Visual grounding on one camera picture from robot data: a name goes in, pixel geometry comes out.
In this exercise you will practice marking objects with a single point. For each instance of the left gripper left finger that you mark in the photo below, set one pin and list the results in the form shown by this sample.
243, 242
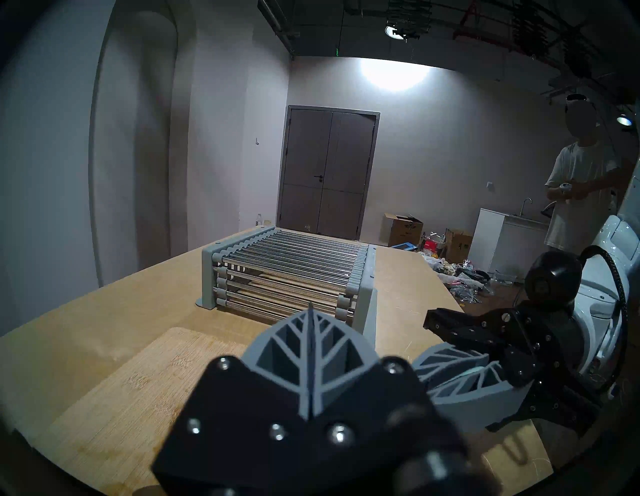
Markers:
235, 410

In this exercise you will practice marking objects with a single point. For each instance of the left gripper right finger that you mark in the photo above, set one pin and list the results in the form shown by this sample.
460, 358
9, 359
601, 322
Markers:
380, 410

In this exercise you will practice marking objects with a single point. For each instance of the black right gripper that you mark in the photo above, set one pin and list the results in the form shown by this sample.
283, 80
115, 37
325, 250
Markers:
545, 350

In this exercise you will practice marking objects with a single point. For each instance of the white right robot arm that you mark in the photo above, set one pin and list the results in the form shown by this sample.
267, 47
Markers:
600, 300

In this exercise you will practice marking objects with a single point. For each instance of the bamboo cutting board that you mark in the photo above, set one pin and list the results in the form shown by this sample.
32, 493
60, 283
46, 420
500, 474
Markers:
125, 400

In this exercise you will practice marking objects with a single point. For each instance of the pile of mixed clutter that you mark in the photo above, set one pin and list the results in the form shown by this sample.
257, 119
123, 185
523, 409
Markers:
465, 280

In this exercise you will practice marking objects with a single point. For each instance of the white sink cabinet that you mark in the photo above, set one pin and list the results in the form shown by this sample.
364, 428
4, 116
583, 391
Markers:
500, 245

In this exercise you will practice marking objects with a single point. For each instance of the open cardboard box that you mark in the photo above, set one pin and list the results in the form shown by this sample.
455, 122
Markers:
402, 230

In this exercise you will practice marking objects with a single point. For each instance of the grey metal-rod dish rack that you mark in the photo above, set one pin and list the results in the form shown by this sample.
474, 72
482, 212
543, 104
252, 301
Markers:
290, 245

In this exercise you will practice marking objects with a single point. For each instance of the chrome faucet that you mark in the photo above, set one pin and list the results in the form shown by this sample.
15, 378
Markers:
525, 206

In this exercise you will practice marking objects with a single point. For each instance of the person in white t-shirt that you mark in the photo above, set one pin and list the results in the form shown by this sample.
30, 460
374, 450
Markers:
580, 200

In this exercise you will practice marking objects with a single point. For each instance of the dark double door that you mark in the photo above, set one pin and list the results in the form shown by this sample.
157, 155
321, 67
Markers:
325, 170

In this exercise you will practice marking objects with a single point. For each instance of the round ceiling lamp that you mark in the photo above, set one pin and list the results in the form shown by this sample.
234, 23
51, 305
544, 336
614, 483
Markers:
624, 120
395, 31

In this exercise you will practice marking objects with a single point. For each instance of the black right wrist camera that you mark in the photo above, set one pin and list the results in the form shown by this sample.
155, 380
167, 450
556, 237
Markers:
552, 277

